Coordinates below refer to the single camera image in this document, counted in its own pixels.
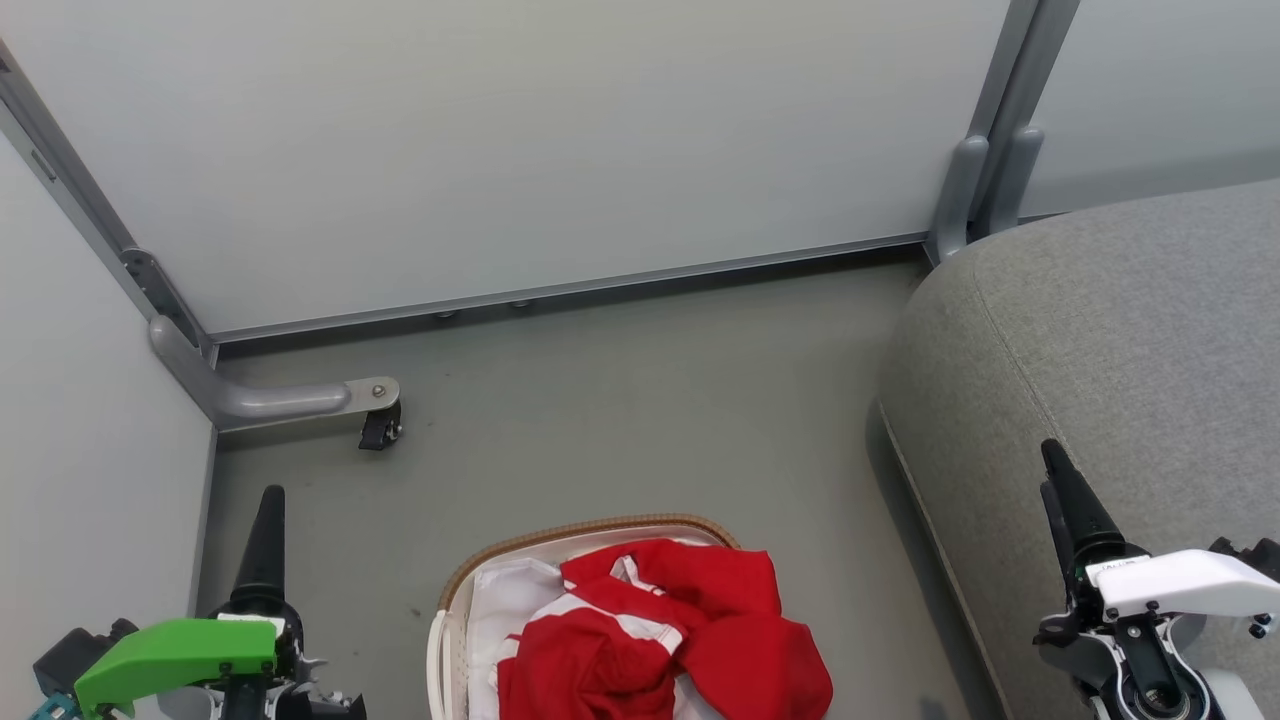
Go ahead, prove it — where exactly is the grey partition post with bracket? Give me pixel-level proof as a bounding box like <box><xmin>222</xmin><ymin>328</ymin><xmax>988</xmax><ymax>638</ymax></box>
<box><xmin>0</xmin><ymin>40</ymin><xmax>216</xmax><ymax>361</ymax></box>

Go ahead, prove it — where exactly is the red and white garment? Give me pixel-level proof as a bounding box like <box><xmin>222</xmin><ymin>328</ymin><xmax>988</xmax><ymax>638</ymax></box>
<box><xmin>497</xmin><ymin>538</ymin><xmax>834</xmax><ymax>720</ymax></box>

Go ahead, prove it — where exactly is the black caster wheel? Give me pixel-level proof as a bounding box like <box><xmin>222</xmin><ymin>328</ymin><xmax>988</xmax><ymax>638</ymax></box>
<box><xmin>358</xmin><ymin>400</ymin><xmax>404</xmax><ymax>452</ymax></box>

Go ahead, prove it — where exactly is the short grey partition foot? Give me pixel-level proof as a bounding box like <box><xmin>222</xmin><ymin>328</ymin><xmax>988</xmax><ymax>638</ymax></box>
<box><xmin>925</xmin><ymin>135</ymin><xmax>991</xmax><ymax>266</ymax></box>
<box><xmin>985</xmin><ymin>125</ymin><xmax>1046</xmax><ymax>238</ymax></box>

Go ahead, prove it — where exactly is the grey partition frame post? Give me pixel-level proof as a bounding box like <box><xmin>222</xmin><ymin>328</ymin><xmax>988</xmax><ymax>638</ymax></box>
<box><xmin>965</xmin><ymin>0</ymin><xmax>1081</xmax><ymax>151</ymax></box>

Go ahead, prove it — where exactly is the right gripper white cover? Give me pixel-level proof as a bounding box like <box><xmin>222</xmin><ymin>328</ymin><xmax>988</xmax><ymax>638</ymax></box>
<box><xmin>1033</xmin><ymin>438</ymin><xmax>1280</xmax><ymax>681</ymax></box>

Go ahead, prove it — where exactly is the grey fabric sofa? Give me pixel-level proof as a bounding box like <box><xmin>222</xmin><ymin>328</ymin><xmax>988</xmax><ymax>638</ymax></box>
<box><xmin>878</xmin><ymin>178</ymin><xmax>1280</xmax><ymax>720</ymax></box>

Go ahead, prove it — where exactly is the white laundry basket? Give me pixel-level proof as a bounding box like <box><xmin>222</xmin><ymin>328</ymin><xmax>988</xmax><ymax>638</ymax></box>
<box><xmin>427</xmin><ymin>514</ymin><xmax>746</xmax><ymax>720</ymax></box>

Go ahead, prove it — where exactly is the long grey partition foot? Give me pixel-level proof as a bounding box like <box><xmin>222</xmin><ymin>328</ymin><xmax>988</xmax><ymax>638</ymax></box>
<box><xmin>148</xmin><ymin>315</ymin><xmax>401</xmax><ymax>433</ymax></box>

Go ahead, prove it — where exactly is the white mesh basket liner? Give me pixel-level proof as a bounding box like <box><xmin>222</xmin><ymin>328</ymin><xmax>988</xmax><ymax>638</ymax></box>
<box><xmin>465</xmin><ymin>535</ymin><xmax>731</xmax><ymax>720</ymax></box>

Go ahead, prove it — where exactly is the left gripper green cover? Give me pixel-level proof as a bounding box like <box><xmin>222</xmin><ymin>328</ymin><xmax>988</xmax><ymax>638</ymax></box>
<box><xmin>73</xmin><ymin>485</ymin><xmax>366</xmax><ymax>720</ymax></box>

